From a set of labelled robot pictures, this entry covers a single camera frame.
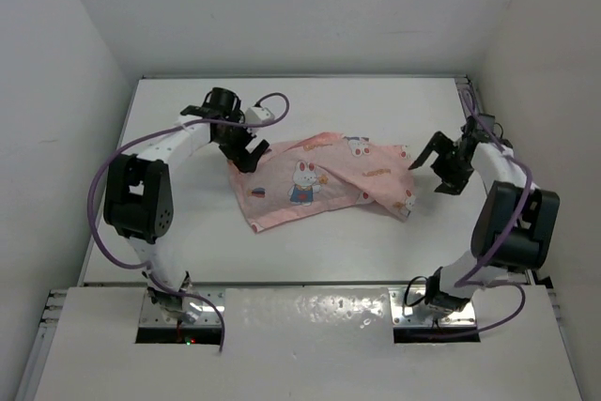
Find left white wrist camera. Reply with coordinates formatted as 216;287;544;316
244;106;275;127

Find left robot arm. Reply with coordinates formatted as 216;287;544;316
100;87;280;323

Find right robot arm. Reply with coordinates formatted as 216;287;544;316
411;115;560;319

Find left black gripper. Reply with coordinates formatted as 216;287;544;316
214;111;268;173

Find metal base plate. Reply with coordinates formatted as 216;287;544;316
139;292;224;328
389;285;477;329

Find pink bunny pillowcase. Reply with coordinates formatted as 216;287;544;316
228;132;417;233

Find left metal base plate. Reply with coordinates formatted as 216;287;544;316
139;292;224;328

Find right aluminium rail frame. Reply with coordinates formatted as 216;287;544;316
445;81;560;290

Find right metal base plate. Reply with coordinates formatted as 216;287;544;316
389;285;477;329

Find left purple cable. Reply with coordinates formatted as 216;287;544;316
87;91;290;354

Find white front cover panel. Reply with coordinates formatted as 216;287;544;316
37;287;579;400

